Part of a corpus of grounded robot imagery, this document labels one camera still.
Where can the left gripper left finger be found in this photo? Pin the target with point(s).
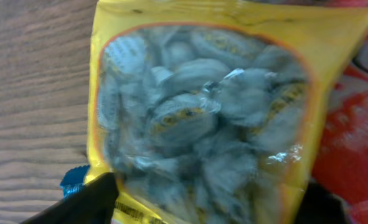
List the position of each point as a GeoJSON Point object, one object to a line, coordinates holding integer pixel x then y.
{"type": "Point", "coordinates": [95, 203]}

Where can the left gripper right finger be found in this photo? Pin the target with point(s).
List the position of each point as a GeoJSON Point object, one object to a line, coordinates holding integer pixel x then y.
{"type": "Point", "coordinates": [320, 206]}

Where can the red Hacks candy bag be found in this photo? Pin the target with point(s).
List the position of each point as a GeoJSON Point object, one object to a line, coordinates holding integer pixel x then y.
{"type": "Point", "coordinates": [341, 166]}

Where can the yellow Hacks candy bag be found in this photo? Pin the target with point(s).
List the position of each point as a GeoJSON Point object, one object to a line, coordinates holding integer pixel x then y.
{"type": "Point", "coordinates": [212, 111]}

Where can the blue snack bar wrapper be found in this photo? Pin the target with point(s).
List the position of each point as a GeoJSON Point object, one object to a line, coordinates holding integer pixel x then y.
{"type": "Point", "coordinates": [73, 180]}

